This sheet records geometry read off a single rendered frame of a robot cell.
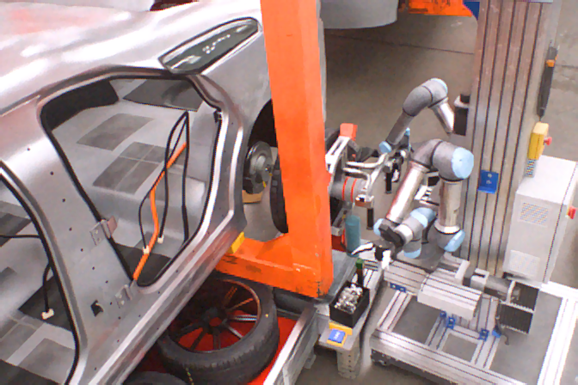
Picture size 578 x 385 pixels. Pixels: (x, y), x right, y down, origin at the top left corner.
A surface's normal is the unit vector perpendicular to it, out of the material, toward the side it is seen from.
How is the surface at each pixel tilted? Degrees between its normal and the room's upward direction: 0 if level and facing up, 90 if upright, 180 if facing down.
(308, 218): 90
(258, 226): 0
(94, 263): 87
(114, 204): 80
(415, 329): 0
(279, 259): 90
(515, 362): 0
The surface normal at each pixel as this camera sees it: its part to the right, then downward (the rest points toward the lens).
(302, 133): -0.41, 0.58
